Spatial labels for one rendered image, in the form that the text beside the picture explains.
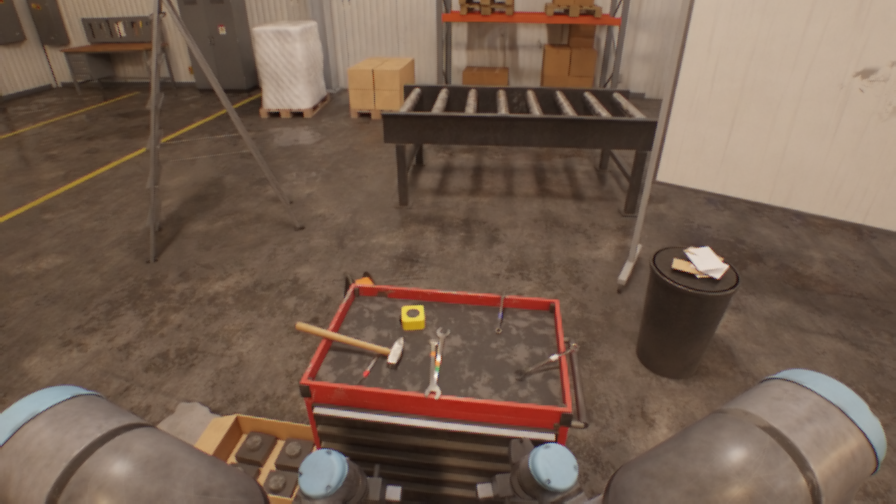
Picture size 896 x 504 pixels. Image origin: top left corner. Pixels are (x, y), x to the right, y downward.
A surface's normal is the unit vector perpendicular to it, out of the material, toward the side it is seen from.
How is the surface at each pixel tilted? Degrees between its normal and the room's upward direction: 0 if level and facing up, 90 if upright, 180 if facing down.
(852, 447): 45
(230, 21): 90
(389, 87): 90
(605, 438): 0
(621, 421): 0
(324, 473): 19
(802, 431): 15
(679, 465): 38
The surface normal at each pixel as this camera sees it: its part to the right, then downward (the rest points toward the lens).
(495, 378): 0.00, -0.88
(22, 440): -0.16, -0.61
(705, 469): -0.59, -0.63
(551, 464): 0.15, -0.69
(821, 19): -0.53, 0.41
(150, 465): 0.48, -0.78
